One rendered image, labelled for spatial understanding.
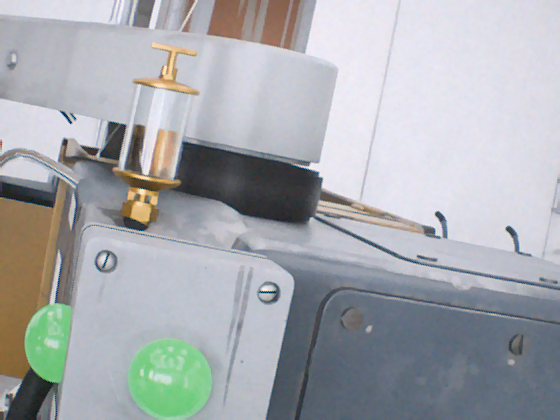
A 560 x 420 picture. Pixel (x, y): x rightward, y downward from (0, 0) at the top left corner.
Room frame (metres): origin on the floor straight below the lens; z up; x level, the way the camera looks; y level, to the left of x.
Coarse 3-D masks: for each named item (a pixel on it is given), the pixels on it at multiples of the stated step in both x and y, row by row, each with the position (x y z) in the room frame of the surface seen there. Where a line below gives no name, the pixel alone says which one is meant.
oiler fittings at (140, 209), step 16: (160, 48) 0.51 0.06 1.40; (176, 48) 0.51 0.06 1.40; (144, 80) 0.50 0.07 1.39; (160, 80) 0.50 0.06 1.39; (128, 176) 0.50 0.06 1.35; (144, 176) 0.49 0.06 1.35; (128, 192) 0.51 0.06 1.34; (144, 192) 0.50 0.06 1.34; (128, 208) 0.50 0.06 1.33; (144, 208) 0.50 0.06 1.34
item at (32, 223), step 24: (0, 192) 0.84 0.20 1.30; (0, 216) 0.83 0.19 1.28; (24, 216) 0.83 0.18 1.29; (48, 216) 0.84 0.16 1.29; (0, 240) 0.83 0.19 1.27; (24, 240) 0.83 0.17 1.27; (0, 264) 0.83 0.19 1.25; (24, 264) 0.83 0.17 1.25; (0, 288) 0.83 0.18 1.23; (24, 288) 0.83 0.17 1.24; (0, 312) 0.83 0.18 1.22; (24, 312) 0.83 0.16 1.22; (0, 336) 0.83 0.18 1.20; (24, 336) 0.84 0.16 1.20; (0, 360) 0.83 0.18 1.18; (24, 360) 0.84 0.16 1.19
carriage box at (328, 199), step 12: (72, 144) 0.95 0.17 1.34; (60, 156) 1.05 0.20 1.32; (72, 156) 0.76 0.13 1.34; (84, 156) 0.78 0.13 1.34; (324, 192) 1.06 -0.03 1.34; (324, 204) 0.91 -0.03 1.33; (336, 204) 0.95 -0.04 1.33; (348, 204) 0.98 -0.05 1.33; (360, 204) 0.95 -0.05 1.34; (384, 216) 0.87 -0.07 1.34; (396, 216) 0.86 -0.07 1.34; (420, 228) 0.80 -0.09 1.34; (432, 228) 0.80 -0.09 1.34
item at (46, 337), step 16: (32, 320) 0.44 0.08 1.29; (48, 320) 0.43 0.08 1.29; (64, 320) 0.43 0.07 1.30; (32, 336) 0.43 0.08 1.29; (48, 336) 0.43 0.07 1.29; (64, 336) 0.43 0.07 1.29; (32, 352) 0.43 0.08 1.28; (48, 352) 0.43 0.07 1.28; (64, 352) 0.43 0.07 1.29; (48, 368) 0.43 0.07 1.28
